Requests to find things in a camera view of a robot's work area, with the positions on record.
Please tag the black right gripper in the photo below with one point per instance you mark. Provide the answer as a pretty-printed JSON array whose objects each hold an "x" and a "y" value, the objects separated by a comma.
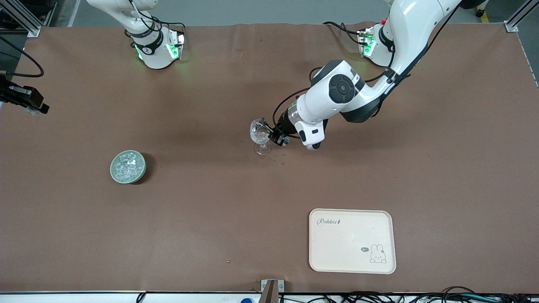
[{"x": 20, "y": 97}]

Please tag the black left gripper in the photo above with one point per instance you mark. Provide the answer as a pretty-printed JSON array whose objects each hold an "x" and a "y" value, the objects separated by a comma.
[{"x": 284, "y": 122}]

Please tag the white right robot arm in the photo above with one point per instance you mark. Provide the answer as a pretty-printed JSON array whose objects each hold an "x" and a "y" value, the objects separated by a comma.
[{"x": 153, "y": 54}]

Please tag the clear stemmed wine glass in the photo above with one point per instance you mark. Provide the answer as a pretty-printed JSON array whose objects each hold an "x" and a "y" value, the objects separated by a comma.
[{"x": 257, "y": 136}]

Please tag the clear ice cube pile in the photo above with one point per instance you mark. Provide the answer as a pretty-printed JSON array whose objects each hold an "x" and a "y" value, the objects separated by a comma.
[{"x": 128, "y": 165}]

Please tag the brown table cover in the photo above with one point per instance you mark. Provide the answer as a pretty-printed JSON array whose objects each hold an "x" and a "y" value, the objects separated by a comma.
[{"x": 210, "y": 210}]

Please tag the green round bowl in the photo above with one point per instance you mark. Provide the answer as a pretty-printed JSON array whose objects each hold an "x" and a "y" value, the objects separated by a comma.
[{"x": 127, "y": 181}]

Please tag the grey base connector plate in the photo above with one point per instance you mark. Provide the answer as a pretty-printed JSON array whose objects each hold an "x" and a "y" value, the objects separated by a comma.
[{"x": 363, "y": 42}]

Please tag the beige rabbit print tray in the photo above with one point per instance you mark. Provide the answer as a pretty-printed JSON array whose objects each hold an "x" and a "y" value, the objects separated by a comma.
[{"x": 349, "y": 240}]

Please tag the aluminium frame profile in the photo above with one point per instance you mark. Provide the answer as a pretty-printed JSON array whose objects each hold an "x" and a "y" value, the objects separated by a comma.
[
  {"x": 520, "y": 14},
  {"x": 25, "y": 19}
]

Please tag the grey metal bracket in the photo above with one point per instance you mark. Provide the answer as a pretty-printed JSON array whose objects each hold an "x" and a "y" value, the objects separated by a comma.
[{"x": 263, "y": 285}]

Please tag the white table edge rail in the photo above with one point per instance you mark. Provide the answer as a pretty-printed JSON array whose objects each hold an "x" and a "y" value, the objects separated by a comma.
[{"x": 63, "y": 298}]

